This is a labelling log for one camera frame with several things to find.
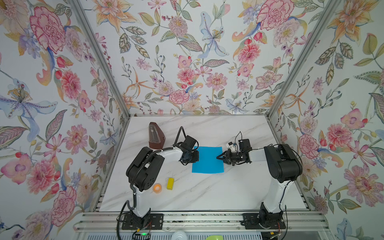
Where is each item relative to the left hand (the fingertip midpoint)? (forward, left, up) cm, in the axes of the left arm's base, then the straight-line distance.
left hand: (199, 159), depth 95 cm
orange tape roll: (-17, +25, -1) cm, 30 cm away
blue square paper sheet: (-3, -5, +2) cm, 7 cm away
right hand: (+1, -12, -1) cm, 12 cm away
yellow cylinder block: (-15, +18, 0) cm, 23 cm away
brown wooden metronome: (+12, +28, +7) cm, 31 cm away
